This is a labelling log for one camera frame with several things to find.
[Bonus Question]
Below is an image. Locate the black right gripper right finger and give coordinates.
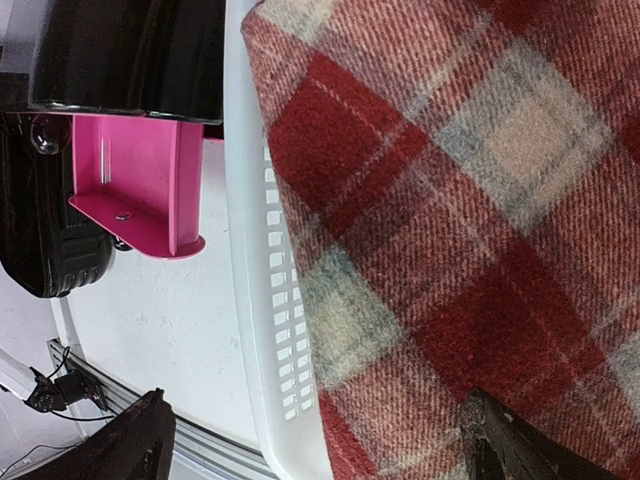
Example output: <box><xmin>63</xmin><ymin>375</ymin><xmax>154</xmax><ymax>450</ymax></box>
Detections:
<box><xmin>459</xmin><ymin>385</ymin><xmax>639</xmax><ymax>479</ymax></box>

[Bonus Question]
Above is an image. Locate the black ribbed hard-shell suitcase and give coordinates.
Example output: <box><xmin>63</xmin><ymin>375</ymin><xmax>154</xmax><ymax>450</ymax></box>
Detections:
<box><xmin>1</xmin><ymin>73</ymin><xmax>112</xmax><ymax>298</ymax></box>

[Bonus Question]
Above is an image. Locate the red plaid garment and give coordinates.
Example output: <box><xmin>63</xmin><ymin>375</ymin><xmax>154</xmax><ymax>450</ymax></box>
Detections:
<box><xmin>242</xmin><ymin>1</ymin><xmax>639</xmax><ymax>479</ymax></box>

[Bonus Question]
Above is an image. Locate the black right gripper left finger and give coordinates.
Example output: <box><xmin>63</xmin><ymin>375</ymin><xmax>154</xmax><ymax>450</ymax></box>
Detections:
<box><xmin>22</xmin><ymin>389</ymin><xmax>176</xmax><ymax>480</ymax></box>

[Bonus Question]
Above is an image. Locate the white perforated plastic basket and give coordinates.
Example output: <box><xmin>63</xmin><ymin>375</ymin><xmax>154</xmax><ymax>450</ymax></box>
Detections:
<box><xmin>224</xmin><ymin>1</ymin><xmax>333</xmax><ymax>479</ymax></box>

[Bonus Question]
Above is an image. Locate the aluminium rail frame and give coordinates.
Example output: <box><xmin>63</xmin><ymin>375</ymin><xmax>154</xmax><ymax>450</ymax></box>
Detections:
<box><xmin>47</xmin><ymin>339</ymin><xmax>277</xmax><ymax>479</ymax></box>

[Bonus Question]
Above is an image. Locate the black pink drawer organizer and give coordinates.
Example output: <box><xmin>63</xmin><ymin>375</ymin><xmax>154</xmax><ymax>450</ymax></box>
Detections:
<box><xmin>28</xmin><ymin>1</ymin><xmax>226</xmax><ymax>259</ymax></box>

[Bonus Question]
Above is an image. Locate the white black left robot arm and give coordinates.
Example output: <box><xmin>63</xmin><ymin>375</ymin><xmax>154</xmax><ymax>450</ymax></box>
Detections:
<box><xmin>1</xmin><ymin>347</ymin><xmax>108</xmax><ymax>413</ymax></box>

